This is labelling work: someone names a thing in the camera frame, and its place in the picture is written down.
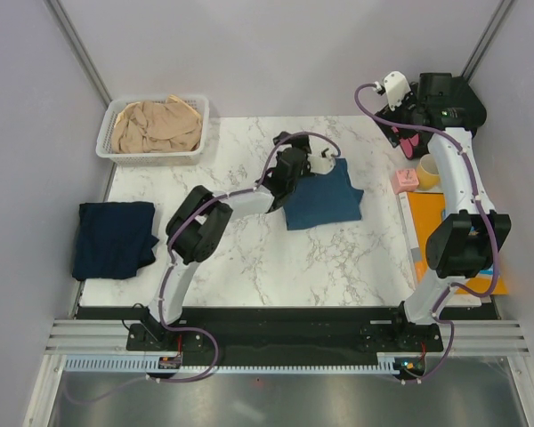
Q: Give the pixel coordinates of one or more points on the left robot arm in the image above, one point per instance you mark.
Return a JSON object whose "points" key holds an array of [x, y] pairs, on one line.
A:
{"points": [[197, 227]]}

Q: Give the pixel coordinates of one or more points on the orange folder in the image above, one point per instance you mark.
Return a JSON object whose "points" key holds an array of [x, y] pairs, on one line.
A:
{"points": [[422, 213]]}

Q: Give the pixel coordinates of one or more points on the blue t shirt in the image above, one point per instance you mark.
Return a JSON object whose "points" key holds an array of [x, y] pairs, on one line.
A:
{"points": [[324, 199]]}

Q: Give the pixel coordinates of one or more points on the blue treehouse book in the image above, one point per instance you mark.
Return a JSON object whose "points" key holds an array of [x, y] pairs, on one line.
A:
{"points": [[486, 272]]}

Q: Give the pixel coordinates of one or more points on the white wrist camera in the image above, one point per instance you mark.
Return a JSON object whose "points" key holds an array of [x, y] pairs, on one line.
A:
{"points": [[320, 165], [396, 88]]}

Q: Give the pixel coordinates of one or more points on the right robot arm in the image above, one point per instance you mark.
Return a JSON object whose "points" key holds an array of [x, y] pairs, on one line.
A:
{"points": [[469, 237]]}

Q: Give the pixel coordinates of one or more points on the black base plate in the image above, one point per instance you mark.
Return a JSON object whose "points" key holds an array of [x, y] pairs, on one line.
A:
{"points": [[298, 336]]}

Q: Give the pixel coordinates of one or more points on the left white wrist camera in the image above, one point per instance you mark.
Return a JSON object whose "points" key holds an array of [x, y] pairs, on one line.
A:
{"points": [[320, 165]]}

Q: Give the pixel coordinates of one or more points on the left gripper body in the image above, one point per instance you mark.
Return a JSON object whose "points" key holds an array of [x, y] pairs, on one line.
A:
{"points": [[303, 143]]}

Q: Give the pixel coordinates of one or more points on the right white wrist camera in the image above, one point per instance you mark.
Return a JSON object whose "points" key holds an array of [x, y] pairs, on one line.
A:
{"points": [[396, 88]]}

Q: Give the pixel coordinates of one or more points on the yellow mug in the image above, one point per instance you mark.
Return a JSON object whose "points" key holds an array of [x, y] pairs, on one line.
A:
{"points": [[427, 173]]}

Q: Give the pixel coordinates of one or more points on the pink cube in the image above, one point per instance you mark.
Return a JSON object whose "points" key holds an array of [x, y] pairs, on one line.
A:
{"points": [[404, 180]]}

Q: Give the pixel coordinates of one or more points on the white plastic basket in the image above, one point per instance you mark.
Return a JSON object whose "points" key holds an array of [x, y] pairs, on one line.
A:
{"points": [[103, 149]]}

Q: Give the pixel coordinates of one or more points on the black pink drawer unit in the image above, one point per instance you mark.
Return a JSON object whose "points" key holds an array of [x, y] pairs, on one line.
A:
{"points": [[445, 101]]}

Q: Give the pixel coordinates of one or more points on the white cable duct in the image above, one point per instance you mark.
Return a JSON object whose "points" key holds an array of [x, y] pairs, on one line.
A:
{"points": [[153, 364]]}

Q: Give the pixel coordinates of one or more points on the aluminium rail frame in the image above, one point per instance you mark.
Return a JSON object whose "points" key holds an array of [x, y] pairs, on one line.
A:
{"points": [[461, 338]]}

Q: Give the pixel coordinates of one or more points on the folded navy t shirt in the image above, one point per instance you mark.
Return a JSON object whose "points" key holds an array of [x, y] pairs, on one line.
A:
{"points": [[114, 240]]}

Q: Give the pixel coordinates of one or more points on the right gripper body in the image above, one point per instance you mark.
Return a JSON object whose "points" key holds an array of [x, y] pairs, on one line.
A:
{"points": [[406, 112]]}

